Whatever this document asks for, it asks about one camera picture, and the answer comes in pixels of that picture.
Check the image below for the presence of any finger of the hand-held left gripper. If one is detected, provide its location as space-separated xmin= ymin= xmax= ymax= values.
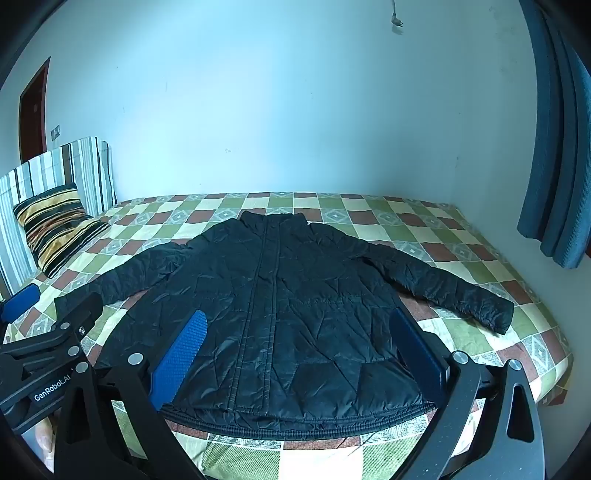
xmin=0 ymin=283 xmax=41 ymax=343
xmin=54 ymin=292 xmax=103 ymax=365

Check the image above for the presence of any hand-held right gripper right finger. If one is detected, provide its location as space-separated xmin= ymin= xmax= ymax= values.
xmin=392 ymin=306 xmax=546 ymax=480

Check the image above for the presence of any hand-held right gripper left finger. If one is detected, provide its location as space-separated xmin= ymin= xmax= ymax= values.
xmin=54 ymin=308 xmax=207 ymax=480

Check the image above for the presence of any black padded jacket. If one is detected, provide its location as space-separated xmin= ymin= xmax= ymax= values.
xmin=54 ymin=210 xmax=515 ymax=437

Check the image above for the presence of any yellow black striped pillow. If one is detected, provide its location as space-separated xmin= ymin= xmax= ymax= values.
xmin=13 ymin=182 xmax=110 ymax=279

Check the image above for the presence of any striped headboard cushion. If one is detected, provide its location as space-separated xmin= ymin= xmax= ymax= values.
xmin=0 ymin=137 xmax=117 ymax=296

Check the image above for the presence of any checkered bed sheet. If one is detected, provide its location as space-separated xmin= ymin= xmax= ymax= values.
xmin=0 ymin=191 xmax=574 ymax=480

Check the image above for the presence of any brown wooden door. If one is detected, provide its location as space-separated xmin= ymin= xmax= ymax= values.
xmin=18 ymin=58 xmax=51 ymax=163

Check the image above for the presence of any blue curtain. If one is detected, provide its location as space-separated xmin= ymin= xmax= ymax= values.
xmin=517 ymin=0 xmax=591 ymax=270

